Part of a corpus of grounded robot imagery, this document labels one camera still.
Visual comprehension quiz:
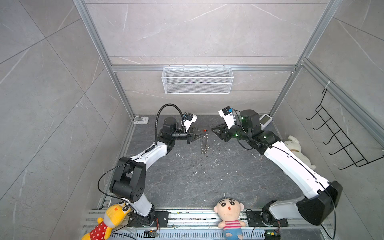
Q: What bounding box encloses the white wall bracket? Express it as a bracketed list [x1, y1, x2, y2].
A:
[133, 117, 149, 125]

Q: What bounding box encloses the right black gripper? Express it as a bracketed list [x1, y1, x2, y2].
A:
[211, 122, 250, 143]

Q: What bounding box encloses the white digital clock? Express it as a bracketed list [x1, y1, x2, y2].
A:
[260, 114, 273, 130]

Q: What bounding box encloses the red-handled metal key ring holder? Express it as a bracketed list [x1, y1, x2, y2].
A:
[201, 130, 209, 154]

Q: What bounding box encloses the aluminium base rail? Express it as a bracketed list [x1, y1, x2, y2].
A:
[110, 209, 333, 240]

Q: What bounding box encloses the black-haired plush doll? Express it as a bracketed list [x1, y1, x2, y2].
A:
[214, 198, 246, 240]

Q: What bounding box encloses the black wire hook rack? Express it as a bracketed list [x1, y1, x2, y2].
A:
[306, 89, 384, 170]

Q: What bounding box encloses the white wire mesh basket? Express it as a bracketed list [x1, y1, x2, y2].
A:
[162, 67, 234, 95]

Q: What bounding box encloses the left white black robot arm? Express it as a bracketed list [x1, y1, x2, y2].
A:
[110, 113, 203, 226]

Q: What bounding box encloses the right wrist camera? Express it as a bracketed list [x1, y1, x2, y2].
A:
[218, 106, 237, 129]

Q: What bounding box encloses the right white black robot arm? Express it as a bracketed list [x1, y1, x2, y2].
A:
[212, 107, 343, 226]

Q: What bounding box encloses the white plush dog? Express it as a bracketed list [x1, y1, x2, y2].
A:
[284, 136, 316, 171]

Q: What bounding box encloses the yellow red plush toy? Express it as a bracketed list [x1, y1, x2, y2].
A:
[81, 202, 132, 240]

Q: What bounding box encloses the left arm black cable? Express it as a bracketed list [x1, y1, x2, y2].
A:
[154, 103, 184, 146]

